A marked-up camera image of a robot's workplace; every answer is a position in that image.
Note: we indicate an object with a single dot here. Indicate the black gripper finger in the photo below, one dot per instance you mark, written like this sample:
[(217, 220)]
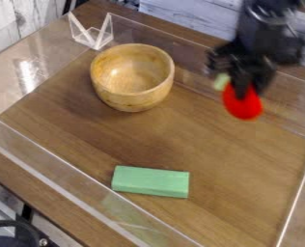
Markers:
[(240, 78), (263, 76)]

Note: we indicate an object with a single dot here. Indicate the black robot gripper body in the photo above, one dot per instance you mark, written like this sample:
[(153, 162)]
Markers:
[(231, 56)]

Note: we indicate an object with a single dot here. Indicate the red plush strawberry toy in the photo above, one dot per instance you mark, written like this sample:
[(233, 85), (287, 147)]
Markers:
[(243, 108)]

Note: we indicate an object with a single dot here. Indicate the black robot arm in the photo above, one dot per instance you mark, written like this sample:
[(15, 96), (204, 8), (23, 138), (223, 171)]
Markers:
[(264, 44)]

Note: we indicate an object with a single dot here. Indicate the light wooden bowl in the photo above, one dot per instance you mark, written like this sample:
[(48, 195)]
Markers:
[(132, 76)]

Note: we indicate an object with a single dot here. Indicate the clear acrylic tray barrier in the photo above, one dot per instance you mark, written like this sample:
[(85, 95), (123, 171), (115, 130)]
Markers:
[(63, 140)]

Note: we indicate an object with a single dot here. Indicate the green rectangular block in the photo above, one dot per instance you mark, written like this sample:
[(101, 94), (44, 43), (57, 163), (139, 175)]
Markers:
[(151, 181)]

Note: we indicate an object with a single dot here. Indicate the clear acrylic corner bracket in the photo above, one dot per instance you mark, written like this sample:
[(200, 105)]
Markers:
[(93, 38)]

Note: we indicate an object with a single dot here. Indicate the black clamp with cable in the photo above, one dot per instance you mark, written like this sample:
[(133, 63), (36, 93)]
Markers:
[(19, 234)]

